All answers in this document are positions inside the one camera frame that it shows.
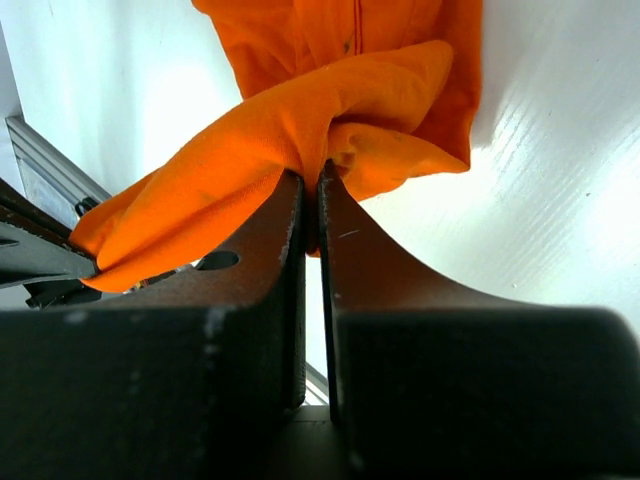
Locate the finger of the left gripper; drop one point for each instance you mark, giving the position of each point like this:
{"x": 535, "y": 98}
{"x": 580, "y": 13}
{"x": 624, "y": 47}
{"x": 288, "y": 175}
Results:
{"x": 35, "y": 247}

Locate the aluminium mounting rail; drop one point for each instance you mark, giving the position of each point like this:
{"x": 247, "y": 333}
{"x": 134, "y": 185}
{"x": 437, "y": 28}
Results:
{"x": 50, "y": 180}

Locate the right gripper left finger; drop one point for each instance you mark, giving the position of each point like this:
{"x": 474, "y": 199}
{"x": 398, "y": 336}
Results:
{"x": 186, "y": 379}

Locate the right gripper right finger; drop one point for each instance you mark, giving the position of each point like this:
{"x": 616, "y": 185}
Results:
{"x": 431, "y": 379}

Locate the orange t shirt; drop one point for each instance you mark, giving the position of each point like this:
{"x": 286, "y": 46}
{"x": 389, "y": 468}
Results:
{"x": 386, "y": 90}

